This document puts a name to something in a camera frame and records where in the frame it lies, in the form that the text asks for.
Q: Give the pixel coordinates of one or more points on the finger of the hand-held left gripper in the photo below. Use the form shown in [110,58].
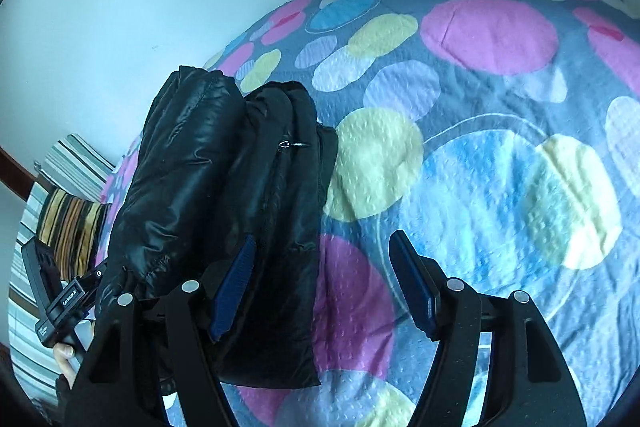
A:
[97,274]

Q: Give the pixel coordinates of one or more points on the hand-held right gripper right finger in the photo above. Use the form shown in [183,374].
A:
[412,282]

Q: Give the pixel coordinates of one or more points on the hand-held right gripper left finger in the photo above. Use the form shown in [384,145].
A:
[232,287]

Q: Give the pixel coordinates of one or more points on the black puffer jacket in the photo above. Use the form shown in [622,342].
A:
[200,187]

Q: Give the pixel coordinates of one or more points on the person's left hand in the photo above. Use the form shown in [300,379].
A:
[64,353]

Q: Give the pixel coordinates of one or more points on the yellow brown striped pillow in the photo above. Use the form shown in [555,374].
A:
[72,229]

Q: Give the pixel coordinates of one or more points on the circle-printed bedspread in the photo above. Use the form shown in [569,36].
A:
[475,117]

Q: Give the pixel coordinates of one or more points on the brown wooden bed frame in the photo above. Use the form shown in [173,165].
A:
[15,169]

